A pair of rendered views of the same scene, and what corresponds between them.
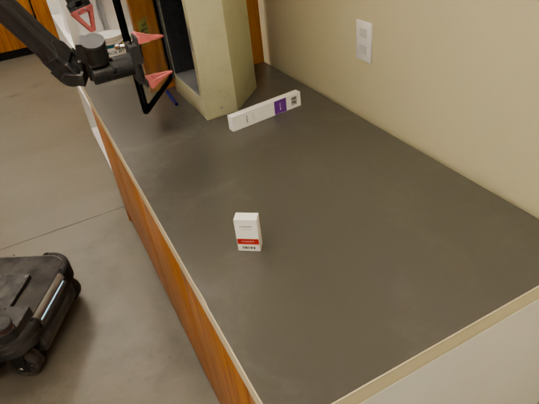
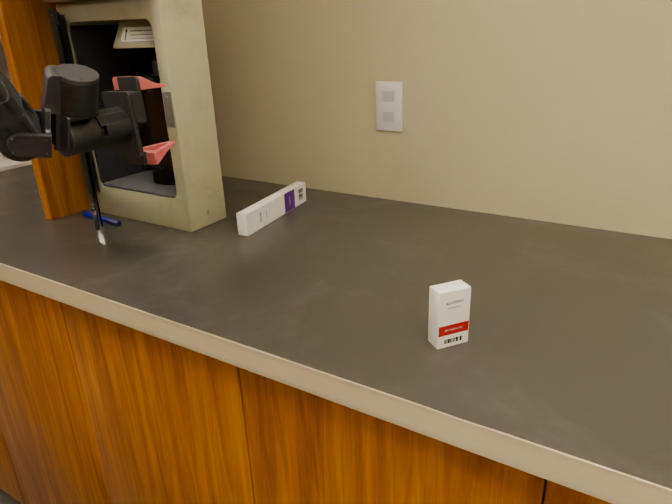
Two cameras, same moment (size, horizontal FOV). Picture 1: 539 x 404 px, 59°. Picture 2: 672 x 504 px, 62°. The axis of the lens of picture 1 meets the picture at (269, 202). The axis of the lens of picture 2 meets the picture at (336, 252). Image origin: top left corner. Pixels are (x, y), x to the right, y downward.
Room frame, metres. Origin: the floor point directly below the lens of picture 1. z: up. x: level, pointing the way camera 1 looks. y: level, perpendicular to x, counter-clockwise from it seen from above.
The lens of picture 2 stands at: (0.32, 0.54, 1.35)
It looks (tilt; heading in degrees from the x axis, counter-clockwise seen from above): 22 degrees down; 326
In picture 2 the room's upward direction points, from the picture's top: 2 degrees counter-clockwise
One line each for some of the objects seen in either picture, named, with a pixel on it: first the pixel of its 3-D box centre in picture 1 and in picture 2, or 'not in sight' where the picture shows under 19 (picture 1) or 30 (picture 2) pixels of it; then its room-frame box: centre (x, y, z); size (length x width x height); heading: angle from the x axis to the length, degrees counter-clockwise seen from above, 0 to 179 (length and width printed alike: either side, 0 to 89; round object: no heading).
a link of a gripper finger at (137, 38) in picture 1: (147, 45); (142, 97); (1.28, 0.27, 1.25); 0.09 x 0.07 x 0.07; 113
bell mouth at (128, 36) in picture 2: not in sight; (154, 32); (1.60, 0.13, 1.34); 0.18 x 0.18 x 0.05
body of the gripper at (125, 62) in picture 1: (124, 65); (110, 126); (1.25, 0.33, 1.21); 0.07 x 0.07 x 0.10; 23
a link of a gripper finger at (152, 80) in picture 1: (154, 70); (151, 139); (1.28, 0.27, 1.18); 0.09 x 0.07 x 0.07; 113
